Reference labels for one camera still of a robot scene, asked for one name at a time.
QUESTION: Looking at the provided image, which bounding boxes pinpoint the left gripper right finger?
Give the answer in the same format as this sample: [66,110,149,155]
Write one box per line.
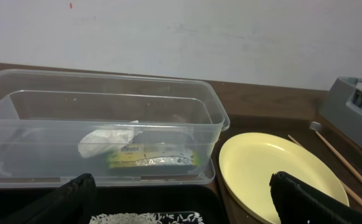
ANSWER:
[269,171,362,224]

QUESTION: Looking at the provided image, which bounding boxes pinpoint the white tissue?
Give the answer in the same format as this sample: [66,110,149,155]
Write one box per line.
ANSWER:
[78,127,140,159]

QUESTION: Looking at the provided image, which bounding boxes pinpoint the grey dishwasher rack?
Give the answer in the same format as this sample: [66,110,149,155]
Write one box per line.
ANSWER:
[320,77,362,148]

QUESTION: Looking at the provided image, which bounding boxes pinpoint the dark brown serving tray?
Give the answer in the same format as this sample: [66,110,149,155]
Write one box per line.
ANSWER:
[213,115,362,223]

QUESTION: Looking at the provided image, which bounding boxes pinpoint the black plastic tray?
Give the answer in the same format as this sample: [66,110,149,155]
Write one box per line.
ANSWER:
[0,185,228,224]

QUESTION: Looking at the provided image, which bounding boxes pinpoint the wooden chopstick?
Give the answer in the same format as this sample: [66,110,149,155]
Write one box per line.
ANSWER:
[287,134,362,222]
[315,131,362,183]

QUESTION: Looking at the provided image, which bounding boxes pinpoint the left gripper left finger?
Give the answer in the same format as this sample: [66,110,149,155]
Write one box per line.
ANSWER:
[0,174,96,223]

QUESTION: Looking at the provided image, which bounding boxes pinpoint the pile of rice grains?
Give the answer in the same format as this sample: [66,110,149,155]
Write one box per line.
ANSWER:
[90,212,205,224]

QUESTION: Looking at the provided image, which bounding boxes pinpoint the green yellow snack wrapper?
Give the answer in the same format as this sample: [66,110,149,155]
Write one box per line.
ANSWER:
[106,144,202,168]

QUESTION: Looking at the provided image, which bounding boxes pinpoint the yellow round plate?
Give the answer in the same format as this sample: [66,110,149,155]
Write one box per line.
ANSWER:
[219,133,350,223]

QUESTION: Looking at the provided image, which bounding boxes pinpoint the clear plastic waste bin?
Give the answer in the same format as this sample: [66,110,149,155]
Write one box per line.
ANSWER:
[0,70,230,189]

